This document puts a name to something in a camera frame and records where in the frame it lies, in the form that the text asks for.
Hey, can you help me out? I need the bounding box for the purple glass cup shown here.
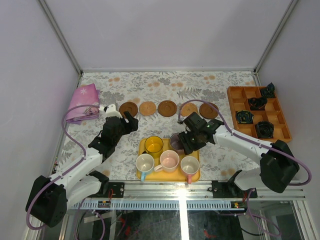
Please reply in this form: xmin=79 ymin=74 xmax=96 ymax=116
xmin=169 ymin=133 xmax=185 ymax=155

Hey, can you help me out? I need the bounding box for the pink ceramic mug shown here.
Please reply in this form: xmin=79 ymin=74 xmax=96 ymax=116
xmin=153 ymin=150 xmax=180 ymax=173

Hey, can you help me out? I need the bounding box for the white mug pink handle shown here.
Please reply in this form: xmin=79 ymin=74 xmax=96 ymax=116
xmin=180 ymin=156 xmax=200 ymax=185

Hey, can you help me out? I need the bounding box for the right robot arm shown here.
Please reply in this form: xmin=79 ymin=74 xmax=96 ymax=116
xmin=178 ymin=112 xmax=300 ymax=198

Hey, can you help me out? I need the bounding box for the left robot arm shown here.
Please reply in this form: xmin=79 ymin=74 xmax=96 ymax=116
xmin=25 ymin=111 xmax=139 ymax=229

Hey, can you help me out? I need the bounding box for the dark wooden coaster far left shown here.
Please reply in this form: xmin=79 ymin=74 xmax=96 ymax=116
xmin=119 ymin=101 xmax=138 ymax=118

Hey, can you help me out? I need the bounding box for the dark wooden coaster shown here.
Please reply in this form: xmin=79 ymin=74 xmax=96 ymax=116
xmin=119 ymin=101 xmax=138 ymax=118
xmin=199 ymin=103 xmax=219 ymax=120
xmin=157 ymin=100 xmax=177 ymax=117

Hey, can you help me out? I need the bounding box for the dark wooden coaster far right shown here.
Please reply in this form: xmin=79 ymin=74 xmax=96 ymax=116
xmin=199 ymin=103 xmax=219 ymax=120

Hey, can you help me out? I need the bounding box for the light woven coaster left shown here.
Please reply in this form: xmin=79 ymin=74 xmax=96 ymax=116
xmin=139 ymin=101 xmax=157 ymax=116

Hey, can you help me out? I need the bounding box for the light woven coaster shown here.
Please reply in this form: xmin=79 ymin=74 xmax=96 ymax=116
xmin=179 ymin=102 xmax=198 ymax=117
xmin=139 ymin=101 xmax=157 ymax=116

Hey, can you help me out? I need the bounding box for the light woven coaster right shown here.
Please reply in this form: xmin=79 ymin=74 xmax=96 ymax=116
xmin=179 ymin=102 xmax=198 ymax=117

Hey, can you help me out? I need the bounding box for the yellow glass cup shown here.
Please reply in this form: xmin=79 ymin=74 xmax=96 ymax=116
xmin=144 ymin=136 xmax=164 ymax=159

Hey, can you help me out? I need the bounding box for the dark wooden coaster middle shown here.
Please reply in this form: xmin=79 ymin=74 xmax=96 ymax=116
xmin=157 ymin=100 xmax=177 ymax=117

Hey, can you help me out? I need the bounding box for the yellow plastic tray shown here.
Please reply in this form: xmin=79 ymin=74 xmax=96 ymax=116
xmin=136 ymin=138 xmax=201 ymax=183

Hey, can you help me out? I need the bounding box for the floral table cloth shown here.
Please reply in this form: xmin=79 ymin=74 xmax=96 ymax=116
xmin=53 ymin=71 xmax=287 ymax=181

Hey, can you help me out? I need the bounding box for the purple folded cloth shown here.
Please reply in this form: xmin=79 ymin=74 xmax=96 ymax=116
xmin=65 ymin=83 xmax=100 ymax=124

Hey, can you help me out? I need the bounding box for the black rolled item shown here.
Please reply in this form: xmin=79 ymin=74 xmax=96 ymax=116
xmin=248 ymin=97 xmax=268 ymax=111
xmin=254 ymin=121 xmax=274 ymax=139
xmin=260 ymin=82 xmax=276 ymax=99
xmin=235 ymin=110 xmax=254 ymax=124

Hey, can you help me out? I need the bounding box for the orange compartment organizer box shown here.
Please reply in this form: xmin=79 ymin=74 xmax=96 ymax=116
xmin=227 ymin=86 xmax=292 ymax=143

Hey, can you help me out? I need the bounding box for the black rolled item bottom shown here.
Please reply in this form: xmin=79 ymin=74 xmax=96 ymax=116
xmin=254 ymin=121 xmax=274 ymax=139

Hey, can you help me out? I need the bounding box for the black rolled item top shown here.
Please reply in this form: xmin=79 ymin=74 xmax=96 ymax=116
xmin=260 ymin=82 xmax=276 ymax=99

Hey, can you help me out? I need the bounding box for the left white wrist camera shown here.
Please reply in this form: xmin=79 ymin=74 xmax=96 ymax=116
xmin=99 ymin=104 xmax=122 ymax=119

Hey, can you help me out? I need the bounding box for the white mug blue handle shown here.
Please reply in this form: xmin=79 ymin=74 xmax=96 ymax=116
xmin=135 ymin=153 xmax=155 ymax=182

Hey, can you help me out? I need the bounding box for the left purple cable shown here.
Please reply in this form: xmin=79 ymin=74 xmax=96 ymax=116
xmin=25 ymin=104 xmax=106 ymax=240

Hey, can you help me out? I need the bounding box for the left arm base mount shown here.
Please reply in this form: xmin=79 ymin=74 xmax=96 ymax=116
xmin=88 ymin=170 xmax=125 ymax=199

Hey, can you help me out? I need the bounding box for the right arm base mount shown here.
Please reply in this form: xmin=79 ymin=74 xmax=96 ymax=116
xmin=207 ymin=170 xmax=250 ymax=199

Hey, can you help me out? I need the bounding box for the aluminium front rail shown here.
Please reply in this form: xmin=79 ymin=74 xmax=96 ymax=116
xmin=67 ymin=181 xmax=307 ymax=201

